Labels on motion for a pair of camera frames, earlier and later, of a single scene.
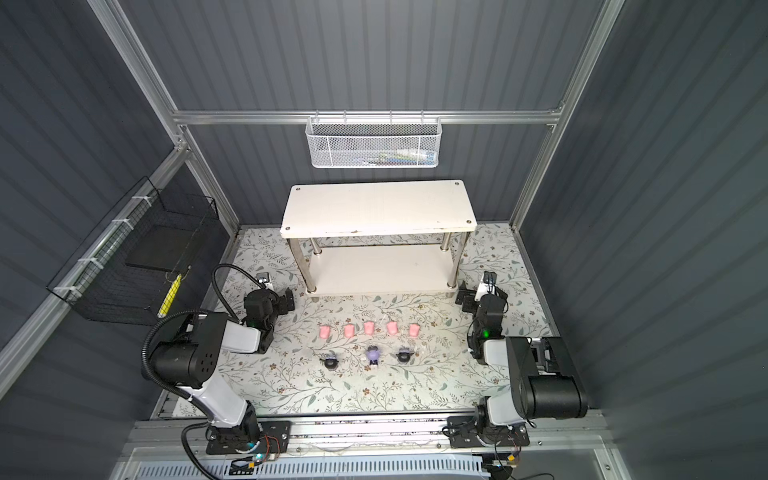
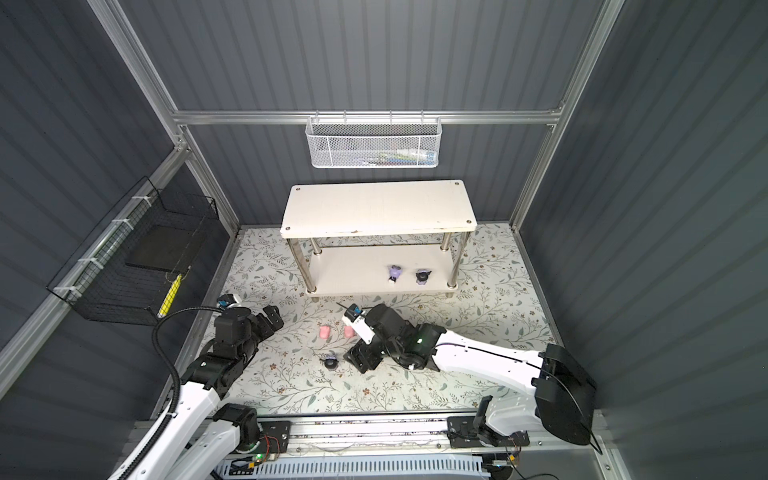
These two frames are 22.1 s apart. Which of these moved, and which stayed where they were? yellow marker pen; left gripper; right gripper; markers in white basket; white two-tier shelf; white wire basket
Moved: right gripper; left gripper
Stayed: white wire basket; markers in white basket; white two-tier shelf; yellow marker pen
